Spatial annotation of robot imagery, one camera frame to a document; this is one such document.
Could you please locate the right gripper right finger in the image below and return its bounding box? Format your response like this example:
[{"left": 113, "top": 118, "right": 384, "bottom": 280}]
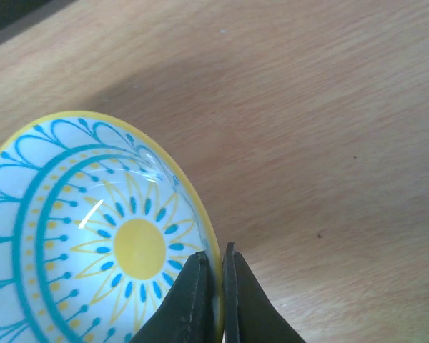
[{"left": 222, "top": 242, "right": 304, "bottom": 343}]

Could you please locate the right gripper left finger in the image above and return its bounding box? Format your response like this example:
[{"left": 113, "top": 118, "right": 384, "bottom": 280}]
[{"left": 131, "top": 252, "right": 215, "bottom": 343}]

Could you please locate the yellow dotted bowl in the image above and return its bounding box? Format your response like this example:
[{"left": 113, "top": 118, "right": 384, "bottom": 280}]
[{"left": 0, "top": 111, "right": 224, "bottom": 342}]

